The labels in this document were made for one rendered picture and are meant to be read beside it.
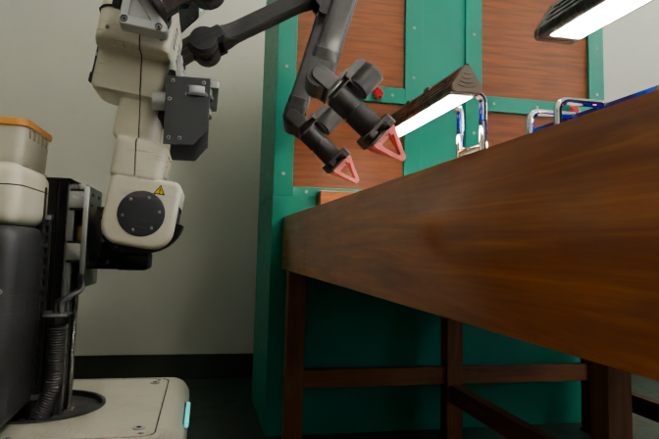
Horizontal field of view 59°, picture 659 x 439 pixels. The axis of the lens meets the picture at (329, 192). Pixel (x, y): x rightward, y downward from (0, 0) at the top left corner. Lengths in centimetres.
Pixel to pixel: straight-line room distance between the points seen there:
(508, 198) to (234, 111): 258
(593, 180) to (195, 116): 105
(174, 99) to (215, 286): 173
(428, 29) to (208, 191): 137
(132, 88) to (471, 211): 100
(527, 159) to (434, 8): 190
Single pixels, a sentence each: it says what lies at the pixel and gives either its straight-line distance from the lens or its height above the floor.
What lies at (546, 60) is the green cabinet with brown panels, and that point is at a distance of 258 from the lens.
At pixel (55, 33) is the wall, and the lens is 325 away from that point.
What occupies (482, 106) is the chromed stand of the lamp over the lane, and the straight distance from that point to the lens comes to 172.
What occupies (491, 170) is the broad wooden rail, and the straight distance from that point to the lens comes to 60.
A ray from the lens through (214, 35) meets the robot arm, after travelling 174.
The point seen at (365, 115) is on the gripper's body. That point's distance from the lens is 123.
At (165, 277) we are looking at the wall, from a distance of 300.
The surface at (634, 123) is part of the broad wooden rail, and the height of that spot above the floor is 75.
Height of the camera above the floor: 66
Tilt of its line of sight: 6 degrees up
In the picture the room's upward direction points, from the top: 1 degrees clockwise
